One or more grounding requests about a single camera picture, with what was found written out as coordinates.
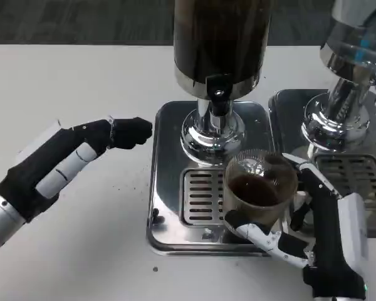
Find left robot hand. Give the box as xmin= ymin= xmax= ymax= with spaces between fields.
xmin=0 ymin=116 xmax=154 ymax=224

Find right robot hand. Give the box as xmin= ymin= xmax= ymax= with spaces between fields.
xmin=224 ymin=152 xmax=369 ymax=301

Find clear ribbed glass cup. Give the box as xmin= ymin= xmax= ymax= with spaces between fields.
xmin=224 ymin=149 xmax=299 ymax=231

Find steel drip grid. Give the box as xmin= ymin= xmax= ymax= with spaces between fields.
xmin=313 ymin=154 xmax=376 ymax=209
xmin=179 ymin=168 xmax=227 ymax=226

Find steel drip tray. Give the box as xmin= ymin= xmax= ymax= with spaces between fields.
xmin=268 ymin=88 xmax=376 ymax=238
xmin=146 ymin=100 xmax=286 ymax=256

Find clear steel drink dispenser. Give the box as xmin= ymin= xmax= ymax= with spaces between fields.
xmin=300 ymin=0 xmax=376 ymax=151

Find black dispenser tap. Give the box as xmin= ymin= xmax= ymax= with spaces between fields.
xmin=206 ymin=73 xmax=233 ymax=126

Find dark drink dispenser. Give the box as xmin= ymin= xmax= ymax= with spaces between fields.
xmin=172 ymin=0 xmax=273 ymax=167

